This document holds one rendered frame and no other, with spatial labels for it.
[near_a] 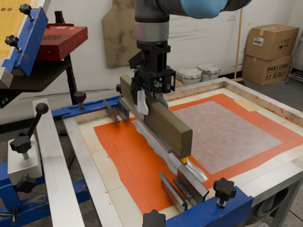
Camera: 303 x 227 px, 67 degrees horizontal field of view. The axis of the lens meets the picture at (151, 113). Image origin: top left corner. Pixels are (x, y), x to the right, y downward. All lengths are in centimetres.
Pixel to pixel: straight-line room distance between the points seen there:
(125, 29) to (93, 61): 50
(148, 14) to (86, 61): 219
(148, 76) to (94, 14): 212
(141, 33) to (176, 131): 22
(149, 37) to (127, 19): 216
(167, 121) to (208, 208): 20
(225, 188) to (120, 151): 35
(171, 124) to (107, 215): 23
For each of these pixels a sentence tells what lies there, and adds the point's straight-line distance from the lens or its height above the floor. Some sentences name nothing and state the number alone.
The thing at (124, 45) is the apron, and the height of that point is 77.
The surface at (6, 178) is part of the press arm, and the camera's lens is 60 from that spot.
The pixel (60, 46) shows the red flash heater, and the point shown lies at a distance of 141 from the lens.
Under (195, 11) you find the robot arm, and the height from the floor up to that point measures 137.
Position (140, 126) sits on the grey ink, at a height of 96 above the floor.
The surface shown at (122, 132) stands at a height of 96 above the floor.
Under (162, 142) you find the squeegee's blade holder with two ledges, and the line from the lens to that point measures 55.
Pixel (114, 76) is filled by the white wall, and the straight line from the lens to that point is 280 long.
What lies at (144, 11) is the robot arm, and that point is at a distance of 50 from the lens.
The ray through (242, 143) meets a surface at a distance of 79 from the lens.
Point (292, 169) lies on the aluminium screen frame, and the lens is 70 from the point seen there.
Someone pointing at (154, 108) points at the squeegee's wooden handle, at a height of 114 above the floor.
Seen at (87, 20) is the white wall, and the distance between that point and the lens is 258.
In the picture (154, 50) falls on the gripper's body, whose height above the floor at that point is 128.
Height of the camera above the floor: 141
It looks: 31 degrees down
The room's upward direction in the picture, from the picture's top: straight up
